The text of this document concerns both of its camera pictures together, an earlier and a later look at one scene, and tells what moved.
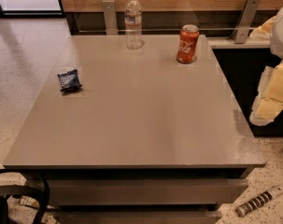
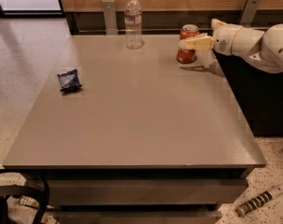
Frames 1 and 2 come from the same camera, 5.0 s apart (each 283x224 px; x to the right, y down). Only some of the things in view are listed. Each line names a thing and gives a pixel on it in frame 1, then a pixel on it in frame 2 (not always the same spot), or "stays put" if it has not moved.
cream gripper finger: x=274 y=93 -> x=223 y=35
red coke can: x=187 y=44 stays put
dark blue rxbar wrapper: x=69 y=80 stays put
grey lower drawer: x=139 y=217 stays put
